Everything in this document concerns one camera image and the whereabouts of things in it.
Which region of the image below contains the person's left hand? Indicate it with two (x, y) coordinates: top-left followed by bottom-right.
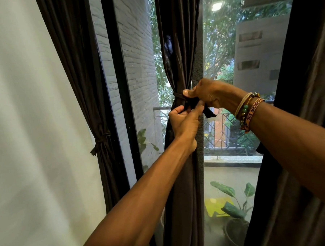
(168, 99), (208, 155)

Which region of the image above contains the person's right hand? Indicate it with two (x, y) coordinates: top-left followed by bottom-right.
(182, 76), (249, 118)

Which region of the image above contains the dark brown curtain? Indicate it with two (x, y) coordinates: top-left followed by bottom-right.
(149, 0), (216, 246)
(35, 0), (132, 218)
(231, 0), (325, 246)

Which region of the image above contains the person's left forearm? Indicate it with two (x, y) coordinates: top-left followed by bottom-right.
(70, 137), (199, 246)

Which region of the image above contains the person's right forearm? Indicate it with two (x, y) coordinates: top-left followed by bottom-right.
(247, 98), (325, 218)

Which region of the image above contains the black metal balcony railing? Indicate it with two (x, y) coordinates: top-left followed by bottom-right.
(153, 100), (278, 162)

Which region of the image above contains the grey concrete building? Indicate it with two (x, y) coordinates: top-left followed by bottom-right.
(228, 0), (303, 98)

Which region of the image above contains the yellow flat object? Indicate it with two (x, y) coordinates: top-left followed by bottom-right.
(204, 196), (234, 218)

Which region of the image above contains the green beaded bracelet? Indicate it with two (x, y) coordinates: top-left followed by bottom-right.
(237, 92), (262, 130)

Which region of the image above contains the orange woven patterned bracelet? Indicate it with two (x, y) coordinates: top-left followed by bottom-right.
(242, 97), (267, 134)

